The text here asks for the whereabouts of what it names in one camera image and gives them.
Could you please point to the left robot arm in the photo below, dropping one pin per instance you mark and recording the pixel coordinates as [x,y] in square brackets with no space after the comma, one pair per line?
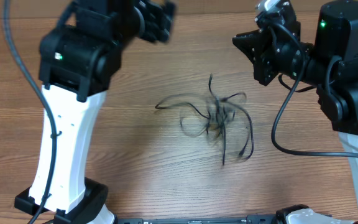
[78,57]

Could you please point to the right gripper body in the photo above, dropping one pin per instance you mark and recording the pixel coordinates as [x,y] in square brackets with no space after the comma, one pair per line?
[288,59]

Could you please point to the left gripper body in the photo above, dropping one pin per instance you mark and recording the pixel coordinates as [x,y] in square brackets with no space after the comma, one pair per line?
[156,27]

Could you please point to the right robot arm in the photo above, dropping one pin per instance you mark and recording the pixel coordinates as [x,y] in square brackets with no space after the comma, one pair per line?
[329,65]

